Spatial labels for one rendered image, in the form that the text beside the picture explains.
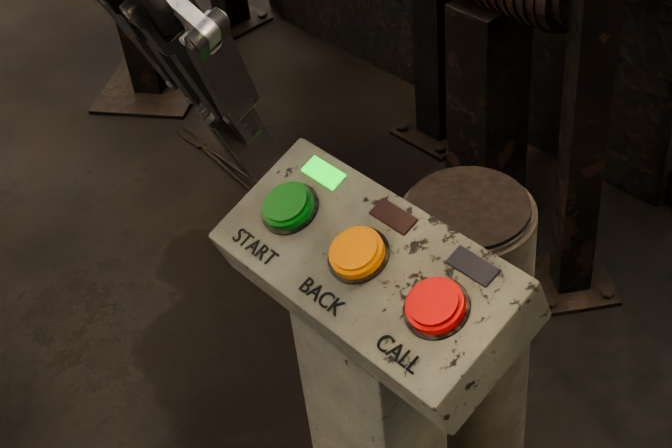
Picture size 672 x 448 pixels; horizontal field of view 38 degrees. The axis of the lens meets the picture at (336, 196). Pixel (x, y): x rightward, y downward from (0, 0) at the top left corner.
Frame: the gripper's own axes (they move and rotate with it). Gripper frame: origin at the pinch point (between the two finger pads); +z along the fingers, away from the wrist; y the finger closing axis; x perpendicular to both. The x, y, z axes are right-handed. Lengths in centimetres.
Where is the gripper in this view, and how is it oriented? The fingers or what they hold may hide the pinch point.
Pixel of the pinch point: (240, 130)
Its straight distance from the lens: 66.4
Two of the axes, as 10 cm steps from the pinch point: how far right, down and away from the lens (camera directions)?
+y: -6.7, -4.3, 6.0
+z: 3.4, 5.4, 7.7
